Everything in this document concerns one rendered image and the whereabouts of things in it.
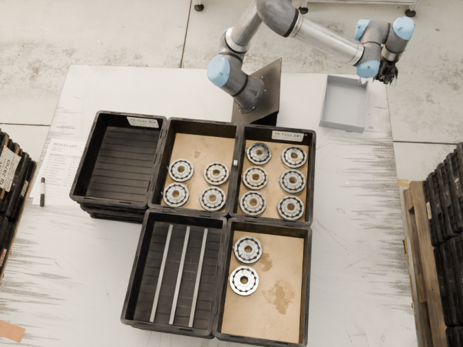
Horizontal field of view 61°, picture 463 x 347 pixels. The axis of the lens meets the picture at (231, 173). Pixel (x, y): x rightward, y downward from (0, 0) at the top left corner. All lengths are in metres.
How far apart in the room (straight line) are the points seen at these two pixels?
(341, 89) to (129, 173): 1.08
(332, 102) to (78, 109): 1.23
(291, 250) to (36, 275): 1.01
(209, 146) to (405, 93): 1.76
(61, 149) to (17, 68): 1.55
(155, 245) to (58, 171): 0.63
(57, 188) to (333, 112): 1.30
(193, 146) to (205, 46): 1.59
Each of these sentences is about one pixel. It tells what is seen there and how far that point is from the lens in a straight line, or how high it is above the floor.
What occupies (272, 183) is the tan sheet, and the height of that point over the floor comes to 0.83.
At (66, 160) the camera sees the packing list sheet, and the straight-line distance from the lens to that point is 1.95.
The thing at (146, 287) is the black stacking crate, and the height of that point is 0.83.
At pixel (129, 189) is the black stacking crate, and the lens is 1.64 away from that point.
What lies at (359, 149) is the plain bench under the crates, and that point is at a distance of 1.87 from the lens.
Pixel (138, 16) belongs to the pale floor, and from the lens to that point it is 3.47.
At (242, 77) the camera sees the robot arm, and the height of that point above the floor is 0.96.
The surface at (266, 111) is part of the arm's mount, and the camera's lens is 1.67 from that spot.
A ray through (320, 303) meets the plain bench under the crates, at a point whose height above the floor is 0.70.
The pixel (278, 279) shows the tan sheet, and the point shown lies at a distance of 1.47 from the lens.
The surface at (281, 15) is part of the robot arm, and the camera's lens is 1.35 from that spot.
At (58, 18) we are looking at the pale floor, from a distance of 3.67.
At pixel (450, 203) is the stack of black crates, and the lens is 2.23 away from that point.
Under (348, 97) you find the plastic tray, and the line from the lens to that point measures 2.01.
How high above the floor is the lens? 2.27
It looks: 64 degrees down
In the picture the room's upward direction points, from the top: 4 degrees counter-clockwise
